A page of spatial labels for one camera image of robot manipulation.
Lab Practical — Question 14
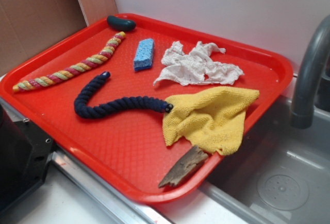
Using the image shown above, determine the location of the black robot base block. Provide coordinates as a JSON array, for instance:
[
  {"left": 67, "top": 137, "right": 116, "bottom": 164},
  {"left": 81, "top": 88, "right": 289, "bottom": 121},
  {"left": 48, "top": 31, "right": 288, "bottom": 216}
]
[{"left": 1, "top": 107, "right": 55, "bottom": 214}]

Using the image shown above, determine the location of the red plastic tray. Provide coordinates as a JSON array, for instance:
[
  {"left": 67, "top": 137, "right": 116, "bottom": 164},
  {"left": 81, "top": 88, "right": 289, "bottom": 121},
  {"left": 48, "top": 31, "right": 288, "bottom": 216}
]
[{"left": 1, "top": 14, "right": 293, "bottom": 205}]

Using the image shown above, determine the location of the crumpled white paper towel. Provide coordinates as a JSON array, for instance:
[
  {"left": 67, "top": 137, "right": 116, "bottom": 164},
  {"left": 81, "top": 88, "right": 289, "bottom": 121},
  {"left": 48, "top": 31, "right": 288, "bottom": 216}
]
[{"left": 153, "top": 41, "right": 244, "bottom": 86}]

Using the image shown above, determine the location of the blue sponge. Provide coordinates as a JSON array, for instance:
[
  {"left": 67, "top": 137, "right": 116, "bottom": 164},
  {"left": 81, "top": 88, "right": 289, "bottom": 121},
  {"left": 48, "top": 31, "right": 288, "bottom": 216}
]
[{"left": 134, "top": 39, "right": 155, "bottom": 72}]

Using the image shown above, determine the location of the yellow microfibre cloth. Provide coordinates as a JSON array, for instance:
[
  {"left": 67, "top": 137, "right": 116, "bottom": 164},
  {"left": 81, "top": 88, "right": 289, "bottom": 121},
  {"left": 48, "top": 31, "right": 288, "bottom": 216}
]
[{"left": 162, "top": 87, "right": 260, "bottom": 156}]

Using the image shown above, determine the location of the grey wood piece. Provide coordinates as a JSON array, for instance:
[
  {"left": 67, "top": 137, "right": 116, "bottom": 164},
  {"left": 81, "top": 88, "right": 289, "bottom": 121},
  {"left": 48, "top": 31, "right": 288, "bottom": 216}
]
[{"left": 158, "top": 145, "right": 208, "bottom": 188}]

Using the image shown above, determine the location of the dark green bean-shaped object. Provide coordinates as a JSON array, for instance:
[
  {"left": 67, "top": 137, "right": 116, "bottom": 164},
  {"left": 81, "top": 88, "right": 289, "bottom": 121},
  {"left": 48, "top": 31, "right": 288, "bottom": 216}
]
[{"left": 106, "top": 15, "right": 136, "bottom": 31}]

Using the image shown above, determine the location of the grey plastic sink basin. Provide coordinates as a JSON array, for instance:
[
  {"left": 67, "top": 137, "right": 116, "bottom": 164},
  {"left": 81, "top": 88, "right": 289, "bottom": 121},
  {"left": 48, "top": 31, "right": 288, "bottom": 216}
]
[{"left": 200, "top": 97, "right": 329, "bottom": 223}]

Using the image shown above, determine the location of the grey faucet spout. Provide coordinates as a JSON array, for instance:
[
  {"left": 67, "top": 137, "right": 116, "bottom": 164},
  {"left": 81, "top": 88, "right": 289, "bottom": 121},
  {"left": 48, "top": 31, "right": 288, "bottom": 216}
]
[{"left": 290, "top": 16, "right": 329, "bottom": 129}]

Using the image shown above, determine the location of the brown cardboard panel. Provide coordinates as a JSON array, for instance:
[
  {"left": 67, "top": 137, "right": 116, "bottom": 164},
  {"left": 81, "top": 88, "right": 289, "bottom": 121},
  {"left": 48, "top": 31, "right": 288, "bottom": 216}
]
[{"left": 1, "top": 0, "right": 86, "bottom": 75}]

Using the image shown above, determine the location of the multicolour twisted rope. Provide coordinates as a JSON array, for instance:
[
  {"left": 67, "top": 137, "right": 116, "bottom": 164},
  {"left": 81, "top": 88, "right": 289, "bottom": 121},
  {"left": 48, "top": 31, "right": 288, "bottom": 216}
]
[{"left": 12, "top": 31, "right": 127, "bottom": 93}]

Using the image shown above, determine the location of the dark blue twisted rope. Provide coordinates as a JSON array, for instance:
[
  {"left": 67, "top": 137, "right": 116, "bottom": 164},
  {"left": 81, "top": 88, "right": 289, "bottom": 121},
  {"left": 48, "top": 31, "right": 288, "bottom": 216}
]
[{"left": 74, "top": 71, "right": 174, "bottom": 119}]

